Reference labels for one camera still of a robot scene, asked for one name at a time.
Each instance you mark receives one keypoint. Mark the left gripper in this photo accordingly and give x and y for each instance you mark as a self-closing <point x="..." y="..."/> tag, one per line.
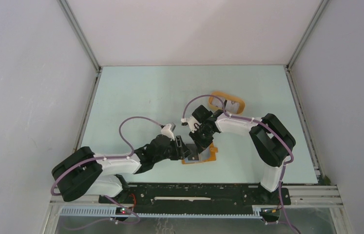
<point x="182" y="151"/>

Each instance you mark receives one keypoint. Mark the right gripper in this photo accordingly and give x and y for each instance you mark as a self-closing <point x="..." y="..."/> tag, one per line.
<point x="201" y="145"/>

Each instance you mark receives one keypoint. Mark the orange leather card holder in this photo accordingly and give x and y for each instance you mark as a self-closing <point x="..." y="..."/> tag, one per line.
<point x="206" y="156"/>

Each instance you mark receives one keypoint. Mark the dark credit card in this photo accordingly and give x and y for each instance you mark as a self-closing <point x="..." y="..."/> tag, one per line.
<point x="194" y="155"/>

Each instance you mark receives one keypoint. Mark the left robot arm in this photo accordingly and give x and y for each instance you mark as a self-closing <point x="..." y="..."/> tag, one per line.
<point x="87" y="173"/>

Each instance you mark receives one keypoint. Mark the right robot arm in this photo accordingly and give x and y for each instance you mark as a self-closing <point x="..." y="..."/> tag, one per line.
<point x="272" y="141"/>

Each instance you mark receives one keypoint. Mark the tan oval tray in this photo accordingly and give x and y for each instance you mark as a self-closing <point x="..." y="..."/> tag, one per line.
<point x="227" y="96"/>

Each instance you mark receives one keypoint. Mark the left controller board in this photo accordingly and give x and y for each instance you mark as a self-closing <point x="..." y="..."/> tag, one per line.
<point x="123" y="211"/>

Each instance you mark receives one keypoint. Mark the controller board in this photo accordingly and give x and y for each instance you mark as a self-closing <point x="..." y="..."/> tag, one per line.
<point x="270" y="212"/>
<point x="123" y="211"/>

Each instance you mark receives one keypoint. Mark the right controller board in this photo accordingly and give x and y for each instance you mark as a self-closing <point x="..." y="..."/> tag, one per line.
<point x="270" y="212"/>

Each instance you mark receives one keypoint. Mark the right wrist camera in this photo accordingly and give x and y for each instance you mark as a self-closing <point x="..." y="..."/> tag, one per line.
<point x="192" y="123"/>

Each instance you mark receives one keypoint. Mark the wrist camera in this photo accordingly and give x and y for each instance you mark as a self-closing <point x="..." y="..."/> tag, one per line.
<point x="192" y="123"/>
<point x="168" y="130"/>

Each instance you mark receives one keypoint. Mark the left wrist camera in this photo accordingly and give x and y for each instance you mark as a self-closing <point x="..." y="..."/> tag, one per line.
<point x="168" y="130"/>

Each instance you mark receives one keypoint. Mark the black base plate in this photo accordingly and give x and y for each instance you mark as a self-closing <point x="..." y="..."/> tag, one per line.
<point x="199" y="198"/>

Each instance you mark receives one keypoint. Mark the aluminium frame rail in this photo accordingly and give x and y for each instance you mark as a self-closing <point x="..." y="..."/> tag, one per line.
<point x="301" y="196"/>

